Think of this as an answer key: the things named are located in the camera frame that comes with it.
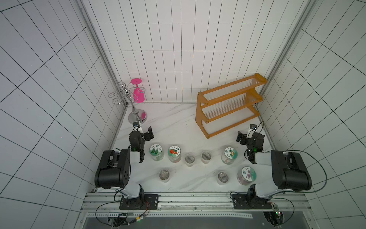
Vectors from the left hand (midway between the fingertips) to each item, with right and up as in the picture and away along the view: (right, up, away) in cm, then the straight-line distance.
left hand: (144, 129), depth 95 cm
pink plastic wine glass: (-5, +25, +5) cm, 26 cm away
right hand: (+67, 0, 0) cm, 67 cm away
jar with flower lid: (+54, -14, -14) cm, 57 cm away
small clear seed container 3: (+17, -23, -18) cm, 34 cm away
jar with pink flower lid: (+62, -22, -21) cm, 69 cm away
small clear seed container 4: (+49, -24, -19) cm, 58 cm away
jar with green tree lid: (+10, -11, -12) cm, 19 cm away
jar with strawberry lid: (+22, -13, -13) cm, 29 cm away
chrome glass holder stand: (-12, +25, -6) cm, 29 cm away
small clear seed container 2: (+41, -15, -12) cm, 45 cm away
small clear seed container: (+31, -16, -12) cm, 37 cm away
